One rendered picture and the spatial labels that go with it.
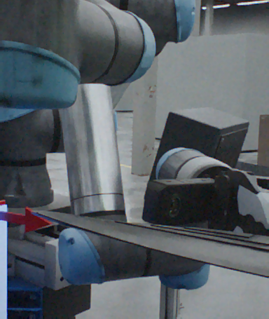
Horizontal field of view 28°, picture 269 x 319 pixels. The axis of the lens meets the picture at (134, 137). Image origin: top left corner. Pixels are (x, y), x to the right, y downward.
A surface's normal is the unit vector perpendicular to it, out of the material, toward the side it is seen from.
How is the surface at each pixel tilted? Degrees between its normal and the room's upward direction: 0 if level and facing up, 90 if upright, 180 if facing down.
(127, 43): 86
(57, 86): 92
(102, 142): 67
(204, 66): 90
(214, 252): 6
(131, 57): 105
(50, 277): 90
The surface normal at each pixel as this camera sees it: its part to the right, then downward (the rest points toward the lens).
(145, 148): 0.64, 0.11
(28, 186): 0.43, -0.19
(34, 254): -0.64, 0.06
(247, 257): 0.11, -0.99
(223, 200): -0.97, -0.11
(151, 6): 0.39, 0.30
